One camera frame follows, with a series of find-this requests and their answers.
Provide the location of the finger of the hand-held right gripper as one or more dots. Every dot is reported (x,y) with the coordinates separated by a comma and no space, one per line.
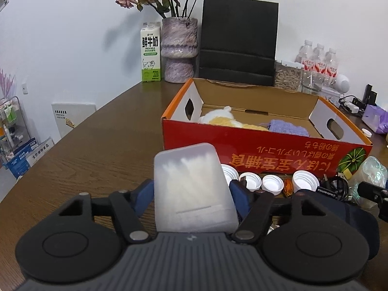
(371,189)

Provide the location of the small white lid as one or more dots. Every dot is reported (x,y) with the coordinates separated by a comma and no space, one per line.
(366,132)

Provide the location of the yellow white plush toy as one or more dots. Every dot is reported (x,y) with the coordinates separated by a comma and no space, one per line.
(221,118)

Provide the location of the black paper bag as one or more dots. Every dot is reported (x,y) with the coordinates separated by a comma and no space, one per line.
(239,36)

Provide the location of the red label water bottle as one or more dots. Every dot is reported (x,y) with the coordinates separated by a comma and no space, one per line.
(319,60)
(331,63)
(305,56)

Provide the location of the white bottle cap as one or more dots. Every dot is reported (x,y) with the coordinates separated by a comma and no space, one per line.
(251,181)
(272,185)
(230,172)
(305,182)

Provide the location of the wooden desktop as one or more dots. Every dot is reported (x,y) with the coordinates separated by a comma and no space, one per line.
(106,145)

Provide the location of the white book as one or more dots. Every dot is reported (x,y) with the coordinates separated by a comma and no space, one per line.
(72,116)

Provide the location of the translucent cotton swab box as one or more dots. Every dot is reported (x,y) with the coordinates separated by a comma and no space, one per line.
(191,188)

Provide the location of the red cardboard box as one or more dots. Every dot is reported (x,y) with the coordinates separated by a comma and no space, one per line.
(242,145)

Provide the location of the purple knitted cloth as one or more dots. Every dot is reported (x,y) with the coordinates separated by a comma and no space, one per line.
(285,126)

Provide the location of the small orange object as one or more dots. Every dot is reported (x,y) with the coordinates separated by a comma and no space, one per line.
(288,186)

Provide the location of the purple marbled vase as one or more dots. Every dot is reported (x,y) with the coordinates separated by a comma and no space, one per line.
(178,45)

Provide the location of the navy blue pouch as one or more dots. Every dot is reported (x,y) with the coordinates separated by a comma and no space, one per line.
(354,221)

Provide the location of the purple tissue pack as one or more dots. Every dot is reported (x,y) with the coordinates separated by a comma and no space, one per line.
(376,118)

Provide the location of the clear jar of seeds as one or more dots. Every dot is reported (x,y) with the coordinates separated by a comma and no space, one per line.
(287,77)

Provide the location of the iridescent plastic bag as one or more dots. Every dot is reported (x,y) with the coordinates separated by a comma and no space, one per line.
(368,169)

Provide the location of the green white milk carton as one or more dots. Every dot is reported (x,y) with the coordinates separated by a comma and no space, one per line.
(150,51)

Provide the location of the black charger stand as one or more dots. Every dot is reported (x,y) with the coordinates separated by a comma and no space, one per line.
(369,95)

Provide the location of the white labelled box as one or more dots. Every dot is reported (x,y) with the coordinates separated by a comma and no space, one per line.
(41,153)

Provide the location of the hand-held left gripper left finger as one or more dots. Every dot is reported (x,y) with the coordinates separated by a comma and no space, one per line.
(143,198)

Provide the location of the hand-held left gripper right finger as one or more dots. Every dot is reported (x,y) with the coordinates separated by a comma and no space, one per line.
(240,198)

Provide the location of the clear plastic box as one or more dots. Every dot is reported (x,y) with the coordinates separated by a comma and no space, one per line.
(331,95)

